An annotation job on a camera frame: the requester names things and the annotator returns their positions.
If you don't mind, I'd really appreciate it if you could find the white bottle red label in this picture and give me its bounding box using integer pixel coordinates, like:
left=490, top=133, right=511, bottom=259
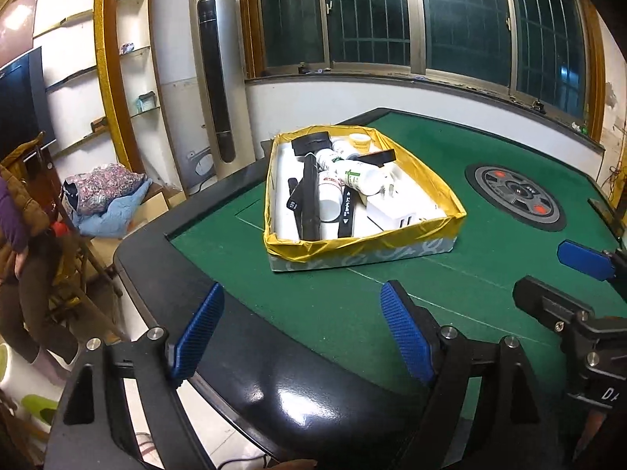
left=318, top=171, right=348, bottom=223

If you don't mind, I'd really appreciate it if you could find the black plastic sectioned tray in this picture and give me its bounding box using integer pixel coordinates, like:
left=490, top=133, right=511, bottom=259
left=300, top=154, right=321, bottom=241

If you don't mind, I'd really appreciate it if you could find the round table centre control panel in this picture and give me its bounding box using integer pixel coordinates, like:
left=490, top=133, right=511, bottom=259
left=464, top=163, right=566, bottom=232

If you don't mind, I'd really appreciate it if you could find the person in brown vest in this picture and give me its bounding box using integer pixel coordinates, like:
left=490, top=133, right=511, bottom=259
left=0, top=132, right=85, bottom=383

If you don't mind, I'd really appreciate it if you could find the gold lined cardboard box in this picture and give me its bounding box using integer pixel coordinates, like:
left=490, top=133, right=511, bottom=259
left=264, top=125, right=467, bottom=272

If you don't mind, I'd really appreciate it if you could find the floral and blue cloth pile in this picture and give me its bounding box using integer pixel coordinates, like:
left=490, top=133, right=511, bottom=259
left=62, top=163, right=152, bottom=239

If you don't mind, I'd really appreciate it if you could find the window with metal grille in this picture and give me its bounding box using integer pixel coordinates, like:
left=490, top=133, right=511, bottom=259
left=240, top=0, right=605, bottom=140

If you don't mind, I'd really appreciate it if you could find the black flat screen television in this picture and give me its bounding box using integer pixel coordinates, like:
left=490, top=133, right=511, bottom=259
left=0, top=47, right=56, bottom=158

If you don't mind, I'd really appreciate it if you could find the silver tower air conditioner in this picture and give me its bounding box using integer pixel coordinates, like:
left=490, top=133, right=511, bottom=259
left=189, top=0, right=256, bottom=179

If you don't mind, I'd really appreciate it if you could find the white wall shelf unit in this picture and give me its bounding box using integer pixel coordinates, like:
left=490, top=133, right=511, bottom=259
left=32, top=0, right=175, bottom=183

